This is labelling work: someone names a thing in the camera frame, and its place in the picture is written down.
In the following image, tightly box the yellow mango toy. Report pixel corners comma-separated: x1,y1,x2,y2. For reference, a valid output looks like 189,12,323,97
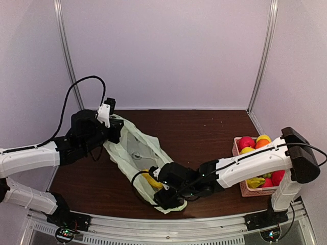
142,169,163,189

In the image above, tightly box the right black cable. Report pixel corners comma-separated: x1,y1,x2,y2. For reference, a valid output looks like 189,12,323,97
130,171,151,189

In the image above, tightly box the yellow lemon toy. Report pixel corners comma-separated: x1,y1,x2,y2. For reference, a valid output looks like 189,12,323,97
256,134,271,142
241,147,255,155

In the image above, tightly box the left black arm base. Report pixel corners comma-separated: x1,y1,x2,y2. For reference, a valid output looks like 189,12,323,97
45,192,91,244

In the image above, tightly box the yellow banana toy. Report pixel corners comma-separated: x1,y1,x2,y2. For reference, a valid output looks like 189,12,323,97
246,177,266,189

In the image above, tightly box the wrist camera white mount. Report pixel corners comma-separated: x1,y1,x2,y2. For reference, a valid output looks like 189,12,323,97
149,166,170,190
96,97,116,128

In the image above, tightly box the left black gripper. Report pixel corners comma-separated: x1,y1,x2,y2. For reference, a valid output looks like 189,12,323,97
82,118,124,153

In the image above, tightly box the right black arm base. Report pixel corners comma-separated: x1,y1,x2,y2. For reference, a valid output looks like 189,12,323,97
244,197,289,243

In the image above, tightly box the curved aluminium rail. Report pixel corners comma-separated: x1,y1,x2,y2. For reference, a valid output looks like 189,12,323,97
24,203,311,245

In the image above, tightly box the left black cable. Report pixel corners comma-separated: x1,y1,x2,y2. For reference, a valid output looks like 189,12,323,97
0,75,107,154

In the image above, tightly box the pink plastic basket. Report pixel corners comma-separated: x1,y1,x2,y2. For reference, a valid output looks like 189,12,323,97
232,135,285,197

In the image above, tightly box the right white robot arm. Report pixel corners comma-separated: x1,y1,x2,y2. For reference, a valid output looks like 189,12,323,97
149,127,320,226

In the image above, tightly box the left aluminium frame post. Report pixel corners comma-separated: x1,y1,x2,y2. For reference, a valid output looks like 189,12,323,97
53,0,85,110

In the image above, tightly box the red plush fruit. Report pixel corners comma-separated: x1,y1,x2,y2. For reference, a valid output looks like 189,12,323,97
271,170,286,186

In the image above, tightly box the orange fruit in bag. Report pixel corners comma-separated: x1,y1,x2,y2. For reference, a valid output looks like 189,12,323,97
255,139,271,149

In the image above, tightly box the black cable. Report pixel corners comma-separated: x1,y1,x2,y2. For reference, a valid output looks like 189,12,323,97
130,171,151,189
0,75,107,154

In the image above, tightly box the peach fruit in bag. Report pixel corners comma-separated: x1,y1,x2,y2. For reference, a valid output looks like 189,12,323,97
238,136,256,151

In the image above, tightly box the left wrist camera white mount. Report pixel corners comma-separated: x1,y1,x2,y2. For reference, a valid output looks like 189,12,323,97
96,97,116,128

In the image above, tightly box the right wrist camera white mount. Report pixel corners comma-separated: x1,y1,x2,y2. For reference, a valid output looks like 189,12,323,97
149,166,170,190

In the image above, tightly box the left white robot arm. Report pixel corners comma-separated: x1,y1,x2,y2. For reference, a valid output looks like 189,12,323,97
1,110,124,227

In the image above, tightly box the light green plastic bag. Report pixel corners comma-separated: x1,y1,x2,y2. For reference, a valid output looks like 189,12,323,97
104,114,188,214

